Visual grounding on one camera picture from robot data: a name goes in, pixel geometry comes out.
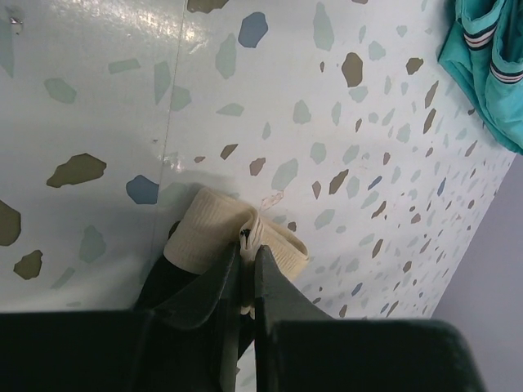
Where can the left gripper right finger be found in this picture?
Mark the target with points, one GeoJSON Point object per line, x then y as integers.
{"type": "Point", "coordinates": [300, 348]}

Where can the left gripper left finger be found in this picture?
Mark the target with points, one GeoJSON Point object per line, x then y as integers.
{"type": "Point", "coordinates": [187, 343]}

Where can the black underwear beige waistband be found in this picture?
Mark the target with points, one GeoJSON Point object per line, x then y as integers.
{"type": "Point", "coordinates": [211, 223]}

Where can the teal folded shorts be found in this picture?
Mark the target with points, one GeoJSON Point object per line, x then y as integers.
{"type": "Point", "coordinates": [483, 55]}

